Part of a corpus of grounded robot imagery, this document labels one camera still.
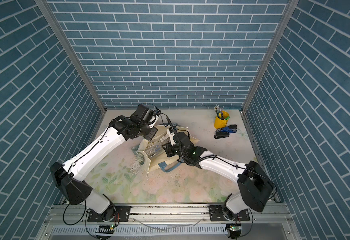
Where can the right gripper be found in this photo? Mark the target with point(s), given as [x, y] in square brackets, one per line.
[169, 151]

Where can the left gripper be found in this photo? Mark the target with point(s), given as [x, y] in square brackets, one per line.
[154, 131]

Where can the clear compass set case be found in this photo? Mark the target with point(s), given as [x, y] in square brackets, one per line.
[163, 138]

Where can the cream canvas tote bag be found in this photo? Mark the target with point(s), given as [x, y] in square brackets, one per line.
[151, 155]

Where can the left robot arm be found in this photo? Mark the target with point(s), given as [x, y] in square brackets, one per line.
[69, 177]

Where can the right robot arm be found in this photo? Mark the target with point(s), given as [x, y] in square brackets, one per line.
[255, 188]

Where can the black stapler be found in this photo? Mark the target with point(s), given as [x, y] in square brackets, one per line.
[221, 135]

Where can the yellow pen holder cup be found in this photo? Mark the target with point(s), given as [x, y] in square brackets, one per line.
[221, 120]

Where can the blue stapler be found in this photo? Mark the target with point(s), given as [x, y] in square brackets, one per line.
[228, 129]

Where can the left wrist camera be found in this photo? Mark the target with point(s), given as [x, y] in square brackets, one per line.
[156, 116]

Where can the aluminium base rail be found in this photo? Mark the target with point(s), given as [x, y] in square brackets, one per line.
[201, 221]

